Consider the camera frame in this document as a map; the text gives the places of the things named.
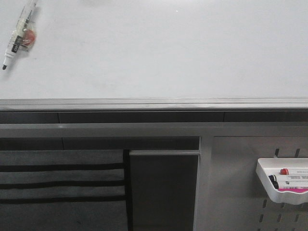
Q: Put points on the white whiteboard marker black tip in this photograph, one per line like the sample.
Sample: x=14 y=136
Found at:
x=18 y=35

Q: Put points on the dark grey flat panel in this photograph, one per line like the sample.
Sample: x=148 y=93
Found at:
x=163 y=189

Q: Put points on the grey metal pegboard stand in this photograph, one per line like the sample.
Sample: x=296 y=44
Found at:
x=229 y=193

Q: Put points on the grey fabric pocket organiser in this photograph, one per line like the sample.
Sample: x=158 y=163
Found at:
x=65 y=191

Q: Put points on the black capped marker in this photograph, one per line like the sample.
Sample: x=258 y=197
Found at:
x=289 y=178

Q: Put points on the red capped marker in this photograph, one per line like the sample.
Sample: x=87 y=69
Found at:
x=294 y=171

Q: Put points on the white plastic marker tray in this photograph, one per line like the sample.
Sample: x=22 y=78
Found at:
x=272 y=166

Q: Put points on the pink labelled marker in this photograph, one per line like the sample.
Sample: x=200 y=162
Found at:
x=291 y=186

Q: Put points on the white whiteboard with aluminium frame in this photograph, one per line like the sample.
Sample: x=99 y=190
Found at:
x=162 y=54

